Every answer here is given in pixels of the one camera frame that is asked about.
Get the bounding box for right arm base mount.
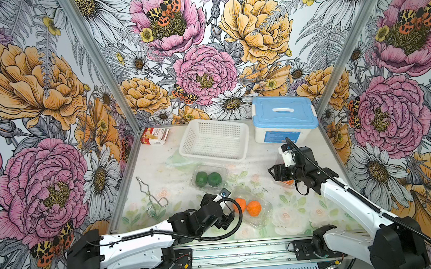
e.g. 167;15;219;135
287;225;346;261

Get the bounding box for green toy fruit left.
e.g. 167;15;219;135
194;171;208;187

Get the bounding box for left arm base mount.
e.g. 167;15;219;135
140;247;193;269

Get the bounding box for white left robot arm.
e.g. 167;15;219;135
67;190;243;269

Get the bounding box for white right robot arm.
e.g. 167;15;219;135
269;141;430;269

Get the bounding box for green toy fruit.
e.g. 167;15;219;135
194;171;208;187
207;172;223;187

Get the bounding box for green toy fruit right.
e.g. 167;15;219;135
207;172;223;187

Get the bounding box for metal tongs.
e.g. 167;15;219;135
136;176;169;218

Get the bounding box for white perforated plastic basket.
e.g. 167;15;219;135
179;119;249;163

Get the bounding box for red and white carton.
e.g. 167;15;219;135
140;127;170;145

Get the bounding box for blue lidded storage box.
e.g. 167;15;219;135
251;96;319;144

